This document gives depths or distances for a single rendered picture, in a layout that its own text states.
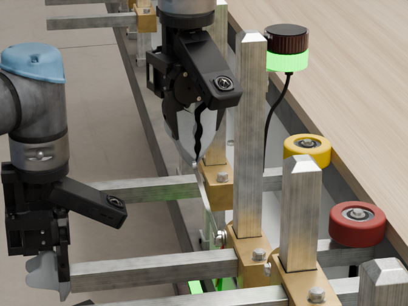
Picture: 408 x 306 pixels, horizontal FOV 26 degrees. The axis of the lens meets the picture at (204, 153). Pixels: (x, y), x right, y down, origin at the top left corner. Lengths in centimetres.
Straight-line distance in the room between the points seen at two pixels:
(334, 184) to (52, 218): 56
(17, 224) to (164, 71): 27
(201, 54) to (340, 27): 108
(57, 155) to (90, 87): 321
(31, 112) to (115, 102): 306
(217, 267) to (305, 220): 29
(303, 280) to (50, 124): 36
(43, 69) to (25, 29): 423
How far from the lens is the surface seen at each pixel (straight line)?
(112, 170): 347
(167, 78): 114
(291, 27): 119
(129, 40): 270
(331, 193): 155
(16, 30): 530
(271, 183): 149
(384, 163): 146
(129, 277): 124
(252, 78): 118
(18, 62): 107
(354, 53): 197
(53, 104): 109
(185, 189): 146
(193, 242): 160
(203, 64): 109
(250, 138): 121
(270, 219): 184
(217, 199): 144
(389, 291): 75
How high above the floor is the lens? 152
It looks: 25 degrees down
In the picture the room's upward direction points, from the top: straight up
